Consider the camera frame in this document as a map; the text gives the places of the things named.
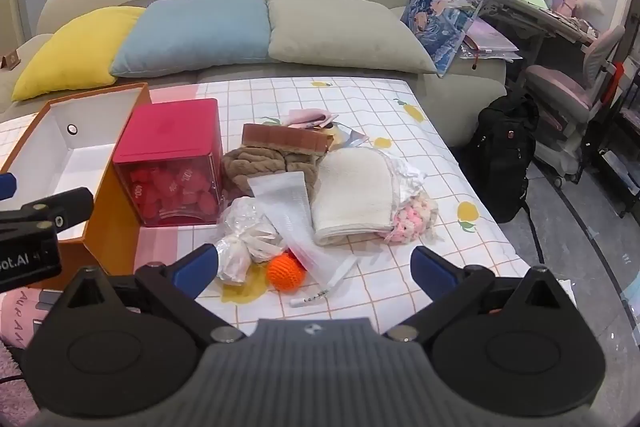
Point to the blue printed pillow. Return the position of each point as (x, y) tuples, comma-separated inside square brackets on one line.
[(440, 17)]

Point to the white lace cloth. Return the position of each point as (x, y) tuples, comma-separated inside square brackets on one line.
[(407, 177)]

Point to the white folded towel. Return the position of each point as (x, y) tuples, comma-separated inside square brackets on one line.
[(350, 192)]

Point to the pink fluffy rug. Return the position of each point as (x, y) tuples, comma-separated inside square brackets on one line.
[(12, 372)]

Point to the crumpled clear plastic bag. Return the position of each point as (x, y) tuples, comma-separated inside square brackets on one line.
[(245, 227)]

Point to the pink folder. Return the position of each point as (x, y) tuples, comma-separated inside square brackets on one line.
[(487, 39)]

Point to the small brown wooden object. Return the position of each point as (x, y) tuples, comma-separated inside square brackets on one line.
[(9, 62)]

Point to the pink desk chair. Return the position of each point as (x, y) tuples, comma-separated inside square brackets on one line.
[(560, 92)]

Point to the grey-green pillow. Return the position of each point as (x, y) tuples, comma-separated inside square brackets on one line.
[(340, 32)]

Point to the orange cardboard box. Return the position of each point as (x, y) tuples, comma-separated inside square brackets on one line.
[(112, 212)]

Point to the black shelf rack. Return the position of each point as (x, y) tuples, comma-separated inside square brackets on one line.
[(625, 137)]

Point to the white pen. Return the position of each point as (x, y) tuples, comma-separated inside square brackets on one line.
[(310, 298)]

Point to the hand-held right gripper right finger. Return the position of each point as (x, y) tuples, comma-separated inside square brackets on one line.
[(431, 269)]

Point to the pink and cream crochet piece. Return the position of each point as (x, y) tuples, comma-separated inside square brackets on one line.
[(412, 217)]

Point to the white foam bag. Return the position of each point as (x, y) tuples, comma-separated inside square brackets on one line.
[(287, 207)]

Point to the orange crochet ball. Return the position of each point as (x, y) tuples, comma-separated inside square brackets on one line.
[(285, 272)]

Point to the red box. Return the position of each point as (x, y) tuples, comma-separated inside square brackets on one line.
[(170, 132)]

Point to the brown knitted cloth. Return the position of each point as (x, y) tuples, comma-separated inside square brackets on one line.
[(255, 167)]

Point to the checkered lemon-print blanket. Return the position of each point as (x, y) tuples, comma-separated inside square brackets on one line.
[(360, 107)]

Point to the yellow pillow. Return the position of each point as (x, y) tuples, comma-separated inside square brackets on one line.
[(75, 52)]

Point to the light blue pillow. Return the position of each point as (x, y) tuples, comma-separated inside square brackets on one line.
[(195, 32)]

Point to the silver foil packet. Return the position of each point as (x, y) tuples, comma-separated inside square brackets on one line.
[(350, 138)]

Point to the brown bear-shaped sponge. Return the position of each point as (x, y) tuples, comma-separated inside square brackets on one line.
[(285, 138)]

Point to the grey study desk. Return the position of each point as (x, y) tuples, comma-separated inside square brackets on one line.
[(530, 7)]

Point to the black backpack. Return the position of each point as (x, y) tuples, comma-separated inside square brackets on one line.
[(502, 157)]

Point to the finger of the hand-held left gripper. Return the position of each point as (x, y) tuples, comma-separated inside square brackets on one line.
[(6, 187), (60, 212)]

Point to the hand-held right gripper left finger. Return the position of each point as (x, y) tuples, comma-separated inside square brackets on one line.
[(196, 269)]

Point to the pink folded cloth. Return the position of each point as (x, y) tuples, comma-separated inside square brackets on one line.
[(310, 117)]

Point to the pink lettered cloth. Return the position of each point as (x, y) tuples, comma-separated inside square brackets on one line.
[(20, 312)]

